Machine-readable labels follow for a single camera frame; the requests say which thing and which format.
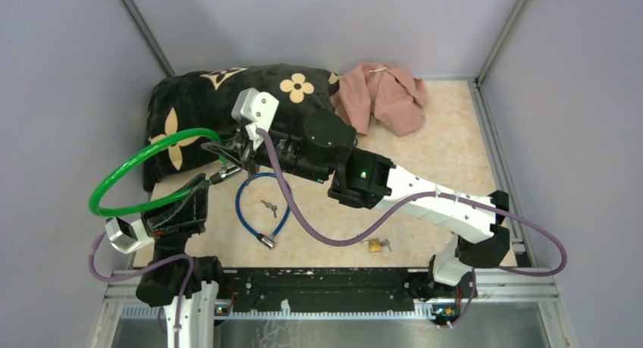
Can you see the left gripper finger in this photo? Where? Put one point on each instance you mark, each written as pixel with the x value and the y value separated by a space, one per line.
pixel 198 181
pixel 188 209

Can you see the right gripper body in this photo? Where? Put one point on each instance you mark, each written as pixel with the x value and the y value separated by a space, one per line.
pixel 286 152

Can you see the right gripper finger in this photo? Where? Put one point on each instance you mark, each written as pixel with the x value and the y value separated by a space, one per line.
pixel 231 149
pixel 246 163

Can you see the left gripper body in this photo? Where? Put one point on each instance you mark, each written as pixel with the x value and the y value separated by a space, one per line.
pixel 157 237

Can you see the silver key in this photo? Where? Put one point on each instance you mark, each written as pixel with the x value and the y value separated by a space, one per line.
pixel 272 207

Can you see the green cable lock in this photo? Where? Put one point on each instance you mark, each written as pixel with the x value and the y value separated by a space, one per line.
pixel 144 154

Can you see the blue cable lock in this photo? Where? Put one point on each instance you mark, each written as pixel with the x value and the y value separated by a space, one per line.
pixel 253 216

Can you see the pink cloth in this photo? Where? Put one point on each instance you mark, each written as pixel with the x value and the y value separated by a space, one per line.
pixel 390 95

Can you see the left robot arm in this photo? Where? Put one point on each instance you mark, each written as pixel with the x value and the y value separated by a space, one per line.
pixel 184 287

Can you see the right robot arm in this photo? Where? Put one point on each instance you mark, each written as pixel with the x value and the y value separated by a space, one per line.
pixel 325 149

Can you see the black floral pillow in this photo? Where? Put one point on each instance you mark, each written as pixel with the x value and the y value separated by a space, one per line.
pixel 205 99

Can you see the small brass padlock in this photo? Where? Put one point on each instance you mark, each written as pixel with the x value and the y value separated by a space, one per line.
pixel 377 245

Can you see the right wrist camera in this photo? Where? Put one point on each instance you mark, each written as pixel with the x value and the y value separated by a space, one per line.
pixel 258 109

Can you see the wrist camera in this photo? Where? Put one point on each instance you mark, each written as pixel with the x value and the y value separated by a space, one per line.
pixel 258 109
pixel 127 237

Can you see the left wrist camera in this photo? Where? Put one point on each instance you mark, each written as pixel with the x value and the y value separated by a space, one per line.
pixel 127 237

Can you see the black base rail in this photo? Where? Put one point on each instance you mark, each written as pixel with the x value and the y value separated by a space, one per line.
pixel 334 290

